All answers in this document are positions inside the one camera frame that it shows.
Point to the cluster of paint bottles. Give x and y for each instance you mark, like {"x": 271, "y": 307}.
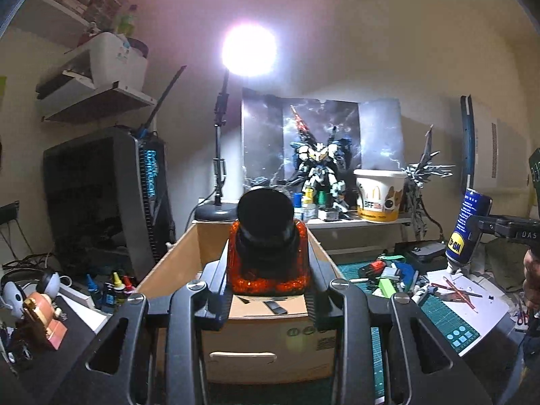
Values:
{"x": 310, "y": 206}

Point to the red-capped dropper bottle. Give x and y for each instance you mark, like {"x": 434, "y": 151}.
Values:
{"x": 128, "y": 287}

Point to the brown cardboard box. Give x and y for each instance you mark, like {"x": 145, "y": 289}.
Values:
{"x": 261, "y": 337}

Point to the dark desktop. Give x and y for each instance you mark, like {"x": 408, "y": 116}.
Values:
{"x": 80, "y": 346}

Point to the white and yellow paper bucket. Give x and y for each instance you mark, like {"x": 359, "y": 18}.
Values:
{"x": 379, "y": 198}

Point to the white printer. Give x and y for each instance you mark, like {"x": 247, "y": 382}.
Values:
{"x": 114, "y": 63}

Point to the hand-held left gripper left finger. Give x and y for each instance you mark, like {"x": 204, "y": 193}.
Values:
{"x": 215, "y": 280}

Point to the wooden toy figure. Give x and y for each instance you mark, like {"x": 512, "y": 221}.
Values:
{"x": 40, "y": 320}

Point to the black chair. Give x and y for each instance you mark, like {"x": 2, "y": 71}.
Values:
{"x": 8, "y": 219}

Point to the blue and yellow spray can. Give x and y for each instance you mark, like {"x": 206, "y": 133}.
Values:
{"x": 462, "y": 244}

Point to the large white paper sheet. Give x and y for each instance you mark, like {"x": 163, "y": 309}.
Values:
{"x": 489, "y": 308}

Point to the white flat box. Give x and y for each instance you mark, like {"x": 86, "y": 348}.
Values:
{"x": 84, "y": 312}

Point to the white desk riser shelf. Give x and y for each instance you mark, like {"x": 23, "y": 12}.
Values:
{"x": 363, "y": 221}

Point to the red pencil with eraser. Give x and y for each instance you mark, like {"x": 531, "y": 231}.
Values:
{"x": 460, "y": 295}

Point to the white-backed computer monitor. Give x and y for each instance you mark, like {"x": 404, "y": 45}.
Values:
{"x": 498, "y": 147}

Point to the blue-capped dropper bottle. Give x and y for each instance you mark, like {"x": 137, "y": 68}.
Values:
{"x": 93, "y": 289}

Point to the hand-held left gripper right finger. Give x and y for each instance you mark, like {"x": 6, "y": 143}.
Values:
{"x": 320, "y": 295}

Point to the black desk lamp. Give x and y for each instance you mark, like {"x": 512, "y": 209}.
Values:
{"x": 219, "y": 213}

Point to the light green block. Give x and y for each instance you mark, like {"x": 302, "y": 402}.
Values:
{"x": 388, "y": 287}

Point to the white headphones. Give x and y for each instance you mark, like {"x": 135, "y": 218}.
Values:
{"x": 17, "y": 293}

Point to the orange glitter jar black lid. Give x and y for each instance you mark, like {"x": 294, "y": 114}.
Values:
{"x": 270, "y": 278}

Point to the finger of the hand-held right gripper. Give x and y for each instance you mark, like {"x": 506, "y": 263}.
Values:
{"x": 485, "y": 225}

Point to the wooden wall shelf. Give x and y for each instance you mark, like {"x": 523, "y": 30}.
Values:
{"x": 97, "y": 103}

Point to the green cutting mat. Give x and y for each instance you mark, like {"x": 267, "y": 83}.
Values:
{"x": 438, "y": 320}

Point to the yellow-capped dropper bottle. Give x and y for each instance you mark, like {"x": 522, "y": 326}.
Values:
{"x": 114, "y": 289}

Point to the white and blue robot model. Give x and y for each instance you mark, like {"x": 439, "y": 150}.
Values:
{"x": 318, "y": 164}

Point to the person's right hand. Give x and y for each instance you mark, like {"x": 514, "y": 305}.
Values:
{"x": 531, "y": 274}

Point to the grey winged model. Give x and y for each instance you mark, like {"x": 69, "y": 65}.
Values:
{"x": 422, "y": 177}

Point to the wall poster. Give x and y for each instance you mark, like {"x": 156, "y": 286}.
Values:
{"x": 261, "y": 135}

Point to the black computer case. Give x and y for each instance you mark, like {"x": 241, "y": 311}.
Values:
{"x": 93, "y": 202}

